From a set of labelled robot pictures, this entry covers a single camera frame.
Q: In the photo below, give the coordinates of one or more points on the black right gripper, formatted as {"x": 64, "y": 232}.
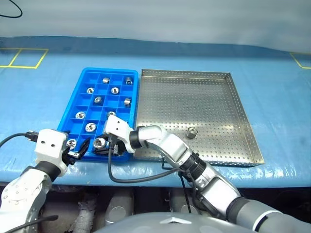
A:
{"x": 116, "y": 148}

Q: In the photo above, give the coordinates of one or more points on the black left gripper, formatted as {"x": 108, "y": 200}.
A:
{"x": 69, "y": 157}

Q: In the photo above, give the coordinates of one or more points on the metal nut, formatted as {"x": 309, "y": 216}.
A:
{"x": 80, "y": 115}
{"x": 191, "y": 132}
{"x": 71, "y": 143}
{"x": 91, "y": 126}

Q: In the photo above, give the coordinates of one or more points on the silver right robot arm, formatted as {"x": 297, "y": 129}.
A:
{"x": 170, "y": 145}

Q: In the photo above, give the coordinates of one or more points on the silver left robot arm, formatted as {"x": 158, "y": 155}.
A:
{"x": 22, "y": 191}

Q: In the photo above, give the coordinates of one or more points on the blue compartment tray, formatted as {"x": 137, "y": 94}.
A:
{"x": 77, "y": 126}

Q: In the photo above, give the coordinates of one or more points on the grey rounded cylinder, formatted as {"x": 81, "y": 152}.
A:
{"x": 179, "y": 201}
{"x": 119, "y": 206}

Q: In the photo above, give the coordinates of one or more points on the crumpled grey foam wrap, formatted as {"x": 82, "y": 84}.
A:
{"x": 83, "y": 211}

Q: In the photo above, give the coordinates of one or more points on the metal nut on metal tray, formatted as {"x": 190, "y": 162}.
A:
{"x": 191, "y": 132}

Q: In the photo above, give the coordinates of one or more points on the perforated metal tray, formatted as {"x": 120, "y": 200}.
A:
{"x": 184, "y": 102}

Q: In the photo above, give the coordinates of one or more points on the grey robot torso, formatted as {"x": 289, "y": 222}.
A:
{"x": 170, "y": 224}

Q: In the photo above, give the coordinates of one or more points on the blue plastic table cover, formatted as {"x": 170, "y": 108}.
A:
{"x": 170, "y": 55}

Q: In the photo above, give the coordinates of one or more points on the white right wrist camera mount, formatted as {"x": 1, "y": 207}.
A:
{"x": 119, "y": 126}

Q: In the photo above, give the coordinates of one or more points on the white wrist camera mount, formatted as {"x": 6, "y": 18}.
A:
{"x": 119, "y": 126}
{"x": 48, "y": 145}

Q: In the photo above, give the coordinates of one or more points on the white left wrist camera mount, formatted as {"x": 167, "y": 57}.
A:
{"x": 48, "y": 145}

